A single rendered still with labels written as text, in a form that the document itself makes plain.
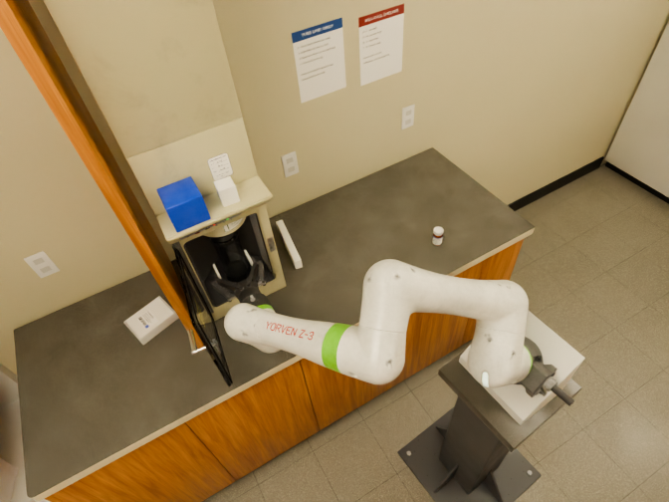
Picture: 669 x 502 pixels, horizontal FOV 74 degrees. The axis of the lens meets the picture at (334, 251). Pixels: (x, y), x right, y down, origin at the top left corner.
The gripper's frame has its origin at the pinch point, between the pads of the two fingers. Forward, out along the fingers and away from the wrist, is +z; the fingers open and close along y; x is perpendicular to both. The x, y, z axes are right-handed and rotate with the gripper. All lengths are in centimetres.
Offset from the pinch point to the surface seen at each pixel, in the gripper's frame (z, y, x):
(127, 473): -28, 63, 47
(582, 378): -71, -145, 120
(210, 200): -5.0, -0.4, -32.5
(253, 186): -6.3, -13.5, -32.5
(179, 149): -2.2, 2.1, -49.8
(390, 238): -2, -66, 25
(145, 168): -2.3, 12.0, -48.0
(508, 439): -90, -50, 26
